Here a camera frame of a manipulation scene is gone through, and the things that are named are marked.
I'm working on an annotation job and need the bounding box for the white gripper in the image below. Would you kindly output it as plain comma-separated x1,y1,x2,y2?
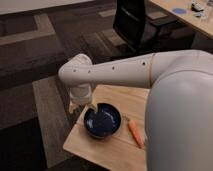
69,84,98,114

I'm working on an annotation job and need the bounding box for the dark blue ceramic bowl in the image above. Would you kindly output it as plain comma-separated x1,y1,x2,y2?
83,103,121,139

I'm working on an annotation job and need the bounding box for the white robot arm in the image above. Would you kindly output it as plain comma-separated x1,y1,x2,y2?
58,49,213,171

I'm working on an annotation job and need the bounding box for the orange carrot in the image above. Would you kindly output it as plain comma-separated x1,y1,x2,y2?
127,118,144,149

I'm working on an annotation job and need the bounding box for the small wooden table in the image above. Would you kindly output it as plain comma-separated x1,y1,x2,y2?
63,85,149,171

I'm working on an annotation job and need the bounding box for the black office chair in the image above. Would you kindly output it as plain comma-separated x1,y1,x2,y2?
109,0,195,64

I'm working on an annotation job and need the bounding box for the blue round disc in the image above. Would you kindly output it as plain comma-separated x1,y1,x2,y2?
172,8,187,14

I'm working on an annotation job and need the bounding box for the light wooden desk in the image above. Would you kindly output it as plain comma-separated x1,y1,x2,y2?
149,0,213,39

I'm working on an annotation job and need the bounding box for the small blue grey object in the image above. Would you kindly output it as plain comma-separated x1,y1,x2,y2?
194,13,203,18

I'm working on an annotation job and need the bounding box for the small grey white object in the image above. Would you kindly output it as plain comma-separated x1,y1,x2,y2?
191,1,204,12

